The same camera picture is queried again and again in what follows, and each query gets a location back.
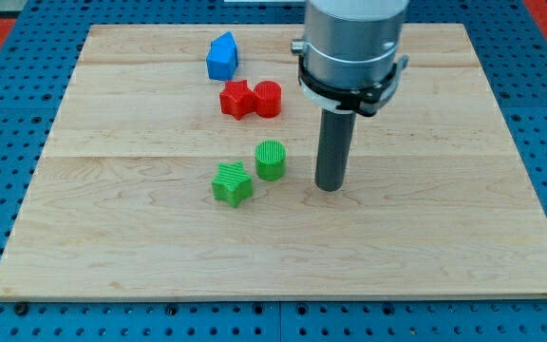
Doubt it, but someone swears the green cylinder block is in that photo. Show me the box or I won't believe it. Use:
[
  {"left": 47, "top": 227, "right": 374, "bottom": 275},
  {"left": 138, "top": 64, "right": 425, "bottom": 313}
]
[{"left": 255, "top": 140, "right": 286, "bottom": 181}]

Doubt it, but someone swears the red cylinder block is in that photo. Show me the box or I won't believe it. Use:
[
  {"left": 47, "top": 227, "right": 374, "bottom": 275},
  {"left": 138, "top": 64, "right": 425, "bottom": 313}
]
[{"left": 254, "top": 81, "right": 282, "bottom": 118}]

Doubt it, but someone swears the wooden board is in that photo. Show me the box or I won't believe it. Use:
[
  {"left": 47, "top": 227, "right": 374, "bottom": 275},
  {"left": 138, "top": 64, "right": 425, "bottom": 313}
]
[{"left": 0, "top": 24, "right": 547, "bottom": 302}]

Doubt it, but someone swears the red star block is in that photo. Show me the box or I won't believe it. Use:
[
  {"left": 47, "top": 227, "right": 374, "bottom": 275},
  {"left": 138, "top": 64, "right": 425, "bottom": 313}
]
[{"left": 219, "top": 80, "right": 255, "bottom": 121}]

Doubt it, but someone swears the blue pentagon block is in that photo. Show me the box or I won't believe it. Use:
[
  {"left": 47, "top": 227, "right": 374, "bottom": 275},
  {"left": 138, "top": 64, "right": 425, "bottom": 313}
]
[{"left": 206, "top": 31, "right": 239, "bottom": 81}]

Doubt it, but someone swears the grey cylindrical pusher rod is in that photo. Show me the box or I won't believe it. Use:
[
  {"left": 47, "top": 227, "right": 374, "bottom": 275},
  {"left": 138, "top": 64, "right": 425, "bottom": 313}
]
[{"left": 314, "top": 109, "right": 356, "bottom": 192}]

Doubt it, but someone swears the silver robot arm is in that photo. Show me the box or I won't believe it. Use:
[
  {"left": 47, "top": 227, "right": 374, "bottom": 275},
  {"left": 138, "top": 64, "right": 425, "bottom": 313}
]
[{"left": 292, "top": 0, "right": 409, "bottom": 117}]

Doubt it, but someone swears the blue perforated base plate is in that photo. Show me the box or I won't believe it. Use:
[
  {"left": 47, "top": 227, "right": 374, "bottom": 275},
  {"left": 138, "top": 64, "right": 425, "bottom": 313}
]
[{"left": 0, "top": 1, "right": 547, "bottom": 341}]

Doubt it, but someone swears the green star block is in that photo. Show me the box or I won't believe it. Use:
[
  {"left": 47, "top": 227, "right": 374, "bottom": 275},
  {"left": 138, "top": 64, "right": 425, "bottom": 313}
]
[{"left": 211, "top": 161, "right": 254, "bottom": 208}]

